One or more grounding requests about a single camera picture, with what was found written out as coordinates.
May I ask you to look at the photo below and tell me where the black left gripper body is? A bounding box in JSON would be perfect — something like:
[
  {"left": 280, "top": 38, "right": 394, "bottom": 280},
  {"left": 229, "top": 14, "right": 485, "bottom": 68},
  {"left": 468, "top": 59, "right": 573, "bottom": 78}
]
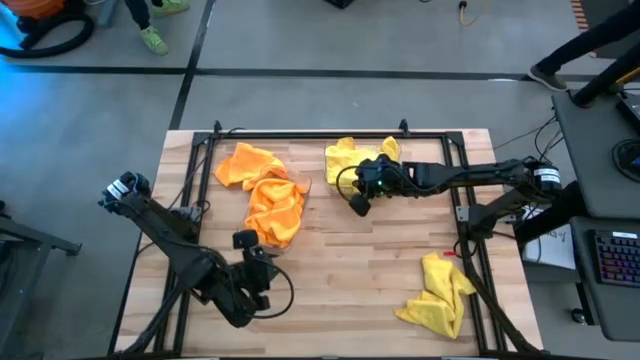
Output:
[{"left": 237, "top": 246, "right": 281, "bottom": 312}]

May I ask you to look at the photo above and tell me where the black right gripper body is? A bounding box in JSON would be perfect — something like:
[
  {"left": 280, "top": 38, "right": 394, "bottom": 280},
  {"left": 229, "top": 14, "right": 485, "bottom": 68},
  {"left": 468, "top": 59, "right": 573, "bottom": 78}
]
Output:
[{"left": 354, "top": 153, "right": 410, "bottom": 200}]

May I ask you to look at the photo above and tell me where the clear plastic basket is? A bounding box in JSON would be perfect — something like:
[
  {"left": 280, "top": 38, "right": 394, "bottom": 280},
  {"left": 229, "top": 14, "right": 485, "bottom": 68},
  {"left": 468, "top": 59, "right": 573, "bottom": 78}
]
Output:
[
  {"left": 322, "top": 141, "right": 405, "bottom": 200},
  {"left": 241, "top": 168, "right": 315, "bottom": 252}
]

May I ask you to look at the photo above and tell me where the black pole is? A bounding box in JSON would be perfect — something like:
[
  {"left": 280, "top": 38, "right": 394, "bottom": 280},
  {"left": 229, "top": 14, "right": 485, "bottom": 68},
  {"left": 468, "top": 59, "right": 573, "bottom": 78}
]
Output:
[
  {"left": 513, "top": 179, "right": 592, "bottom": 247},
  {"left": 571, "top": 49, "right": 640, "bottom": 109}
]

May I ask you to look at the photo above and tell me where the white paper sheet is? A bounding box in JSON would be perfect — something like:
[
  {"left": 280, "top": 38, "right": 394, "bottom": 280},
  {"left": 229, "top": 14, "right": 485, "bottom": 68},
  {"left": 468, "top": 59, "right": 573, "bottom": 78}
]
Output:
[{"left": 521, "top": 205, "right": 577, "bottom": 272}]

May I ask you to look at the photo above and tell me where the grey desk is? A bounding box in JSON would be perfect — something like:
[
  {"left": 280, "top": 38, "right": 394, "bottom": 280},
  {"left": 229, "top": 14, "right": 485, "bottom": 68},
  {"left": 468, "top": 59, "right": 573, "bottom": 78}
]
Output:
[
  {"left": 551, "top": 88, "right": 640, "bottom": 221},
  {"left": 569, "top": 216, "right": 640, "bottom": 344}
]

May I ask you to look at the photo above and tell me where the dark grey metal cart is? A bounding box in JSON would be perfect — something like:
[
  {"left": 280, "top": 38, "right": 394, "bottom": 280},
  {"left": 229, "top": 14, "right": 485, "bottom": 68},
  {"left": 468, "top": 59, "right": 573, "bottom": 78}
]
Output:
[{"left": 0, "top": 198, "right": 84, "bottom": 360}]

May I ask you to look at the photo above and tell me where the person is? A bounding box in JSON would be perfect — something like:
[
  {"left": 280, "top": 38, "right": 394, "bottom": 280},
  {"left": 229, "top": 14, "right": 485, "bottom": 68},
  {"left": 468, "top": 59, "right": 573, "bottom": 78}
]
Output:
[
  {"left": 123, "top": 0, "right": 192, "bottom": 57},
  {"left": 526, "top": 3, "right": 640, "bottom": 94}
]

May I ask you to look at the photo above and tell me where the black round pad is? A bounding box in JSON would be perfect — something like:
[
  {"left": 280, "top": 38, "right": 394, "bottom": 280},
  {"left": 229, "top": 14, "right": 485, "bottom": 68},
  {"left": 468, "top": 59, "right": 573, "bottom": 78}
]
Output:
[{"left": 612, "top": 138, "right": 640, "bottom": 183}]

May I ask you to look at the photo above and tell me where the backlit black keyboard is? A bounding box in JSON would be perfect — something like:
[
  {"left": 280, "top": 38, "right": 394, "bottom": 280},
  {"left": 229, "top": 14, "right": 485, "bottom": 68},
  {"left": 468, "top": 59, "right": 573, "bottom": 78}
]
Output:
[{"left": 593, "top": 228, "right": 640, "bottom": 288}]

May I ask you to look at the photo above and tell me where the dark mat striped edge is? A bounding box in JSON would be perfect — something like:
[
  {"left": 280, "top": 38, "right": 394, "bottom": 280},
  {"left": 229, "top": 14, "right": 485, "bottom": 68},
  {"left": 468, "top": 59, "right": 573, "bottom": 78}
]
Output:
[{"left": 569, "top": 0, "right": 640, "bottom": 60}]

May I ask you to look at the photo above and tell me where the small grey box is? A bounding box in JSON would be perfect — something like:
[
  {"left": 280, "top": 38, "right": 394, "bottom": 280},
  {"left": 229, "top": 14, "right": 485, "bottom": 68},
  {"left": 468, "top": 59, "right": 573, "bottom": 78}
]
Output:
[{"left": 97, "top": 0, "right": 121, "bottom": 27}]

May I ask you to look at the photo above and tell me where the orange shop vacuum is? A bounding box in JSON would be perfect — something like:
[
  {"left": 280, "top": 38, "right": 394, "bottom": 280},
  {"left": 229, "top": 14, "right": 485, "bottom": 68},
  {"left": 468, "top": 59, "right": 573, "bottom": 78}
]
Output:
[{"left": 0, "top": 0, "right": 67, "bottom": 21}]

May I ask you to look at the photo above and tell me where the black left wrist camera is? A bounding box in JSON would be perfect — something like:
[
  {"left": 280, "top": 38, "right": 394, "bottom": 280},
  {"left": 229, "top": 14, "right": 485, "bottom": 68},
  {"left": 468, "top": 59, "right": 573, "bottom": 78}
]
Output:
[{"left": 231, "top": 229, "right": 260, "bottom": 251}]

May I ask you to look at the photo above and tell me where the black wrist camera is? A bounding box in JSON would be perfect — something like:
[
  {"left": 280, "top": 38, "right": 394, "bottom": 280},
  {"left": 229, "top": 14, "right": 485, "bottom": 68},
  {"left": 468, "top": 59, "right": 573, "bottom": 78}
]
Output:
[
  {"left": 348, "top": 194, "right": 373, "bottom": 218},
  {"left": 231, "top": 229, "right": 260, "bottom": 251}
]

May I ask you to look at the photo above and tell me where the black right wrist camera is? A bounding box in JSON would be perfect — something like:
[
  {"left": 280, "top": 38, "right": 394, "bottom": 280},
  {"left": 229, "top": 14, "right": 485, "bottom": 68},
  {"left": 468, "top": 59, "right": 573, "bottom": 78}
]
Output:
[{"left": 348, "top": 194, "right": 373, "bottom": 218}]

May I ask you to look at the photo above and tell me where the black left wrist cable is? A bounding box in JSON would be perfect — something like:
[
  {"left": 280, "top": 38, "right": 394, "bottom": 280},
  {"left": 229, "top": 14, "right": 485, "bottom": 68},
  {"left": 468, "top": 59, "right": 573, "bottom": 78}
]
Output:
[{"left": 257, "top": 257, "right": 297, "bottom": 321}]

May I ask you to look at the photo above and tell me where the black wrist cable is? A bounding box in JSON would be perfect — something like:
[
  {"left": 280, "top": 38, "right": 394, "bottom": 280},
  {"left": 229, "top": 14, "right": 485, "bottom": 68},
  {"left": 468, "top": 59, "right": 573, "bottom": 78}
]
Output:
[
  {"left": 257, "top": 257, "right": 297, "bottom": 321},
  {"left": 335, "top": 166, "right": 360, "bottom": 202}
]

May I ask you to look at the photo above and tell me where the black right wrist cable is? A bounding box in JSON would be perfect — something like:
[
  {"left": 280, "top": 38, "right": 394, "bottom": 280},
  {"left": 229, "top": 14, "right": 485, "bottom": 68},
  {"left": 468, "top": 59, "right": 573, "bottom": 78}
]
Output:
[{"left": 335, "top": 166, "right": 360, "bottom": 202}]

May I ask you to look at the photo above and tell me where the black aluminium rig frame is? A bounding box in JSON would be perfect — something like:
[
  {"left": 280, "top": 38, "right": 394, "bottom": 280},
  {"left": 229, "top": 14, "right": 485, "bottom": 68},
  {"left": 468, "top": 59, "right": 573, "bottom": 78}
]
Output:
[{"left": 107, "top": 118, "right": 544, "bottom": 357}]

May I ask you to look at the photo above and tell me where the thin black cable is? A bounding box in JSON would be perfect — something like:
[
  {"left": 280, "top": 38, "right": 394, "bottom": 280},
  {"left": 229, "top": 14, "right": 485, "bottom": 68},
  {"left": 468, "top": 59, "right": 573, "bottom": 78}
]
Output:
[{"left": 492, "top": 115, "right": 559, "bottom": 151}]

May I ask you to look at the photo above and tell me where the yellow cable black plug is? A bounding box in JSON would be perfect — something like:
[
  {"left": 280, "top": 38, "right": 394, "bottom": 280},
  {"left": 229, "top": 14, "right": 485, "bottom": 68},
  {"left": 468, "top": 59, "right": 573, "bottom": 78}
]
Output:
[{"left": 457, "top": 0, "right": 484, "bottom": 27}]

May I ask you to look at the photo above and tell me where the black vacuum hose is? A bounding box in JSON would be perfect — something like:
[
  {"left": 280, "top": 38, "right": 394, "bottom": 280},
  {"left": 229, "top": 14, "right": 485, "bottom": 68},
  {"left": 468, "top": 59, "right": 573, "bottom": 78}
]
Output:
[{"left": 0, "top": 10, "right": 96, "bottom": 60}]

